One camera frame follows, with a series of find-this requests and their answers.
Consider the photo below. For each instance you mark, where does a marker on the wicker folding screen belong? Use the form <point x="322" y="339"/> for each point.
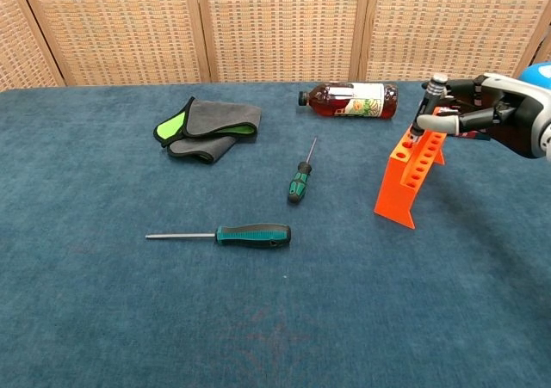
<point x="280" y="26"/>

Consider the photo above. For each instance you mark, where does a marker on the silver black precision screwdriver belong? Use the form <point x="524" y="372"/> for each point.
<point x="435" y="88"/>

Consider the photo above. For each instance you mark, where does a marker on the light blue plastic object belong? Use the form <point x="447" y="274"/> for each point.
<point x="538" y="76"/>

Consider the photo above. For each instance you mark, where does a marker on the orange tool rack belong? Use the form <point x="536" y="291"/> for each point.
<point x="396" y="190"/>

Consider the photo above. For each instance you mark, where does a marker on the small green black screwdriver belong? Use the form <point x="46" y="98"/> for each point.
<point x="298" y="185"/>

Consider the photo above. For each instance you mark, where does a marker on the brown tea bottle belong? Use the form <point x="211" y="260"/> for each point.
<point x="344" y="100"/>

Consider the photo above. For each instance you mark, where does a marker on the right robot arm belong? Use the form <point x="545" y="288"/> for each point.
<point x="547" y="145"/>

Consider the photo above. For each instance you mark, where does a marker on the grey green folded cloth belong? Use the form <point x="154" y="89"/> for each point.
<point x="219" y="119"/>

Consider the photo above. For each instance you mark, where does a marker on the large teal black screwdriver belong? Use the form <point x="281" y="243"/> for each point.
<point x="254" y="235"/>

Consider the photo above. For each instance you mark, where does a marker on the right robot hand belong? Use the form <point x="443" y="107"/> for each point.
<point x="508" y="112"/>

